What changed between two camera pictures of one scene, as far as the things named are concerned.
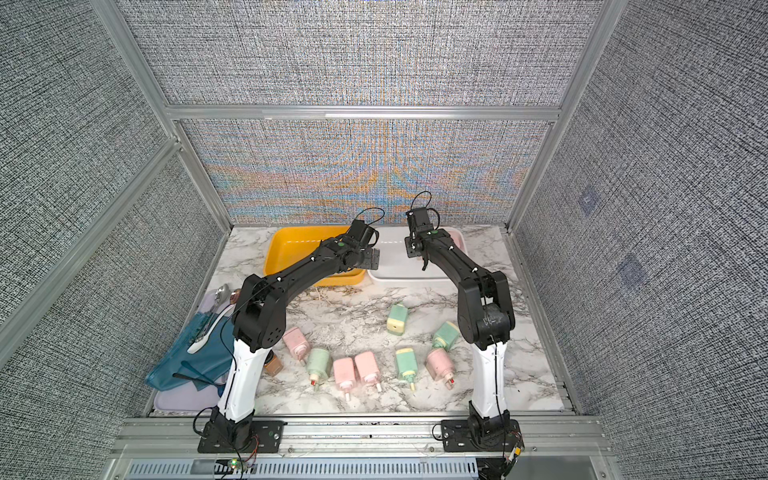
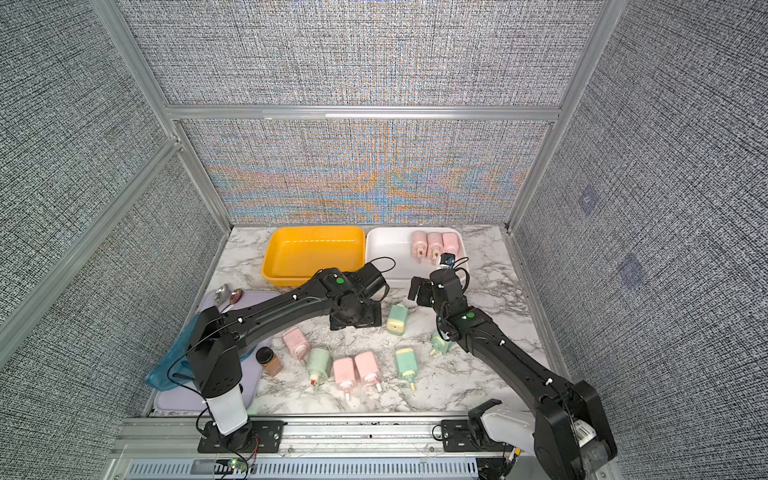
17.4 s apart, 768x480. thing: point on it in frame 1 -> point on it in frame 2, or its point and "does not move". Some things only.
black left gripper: [373, 258] -> [374, 317]
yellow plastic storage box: [287, 244] does not move
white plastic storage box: [394, 265] does not move
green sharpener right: [446, 335] does not move
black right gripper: [409, 245] -> [428, 288]
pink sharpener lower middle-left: [344, 375] does not move
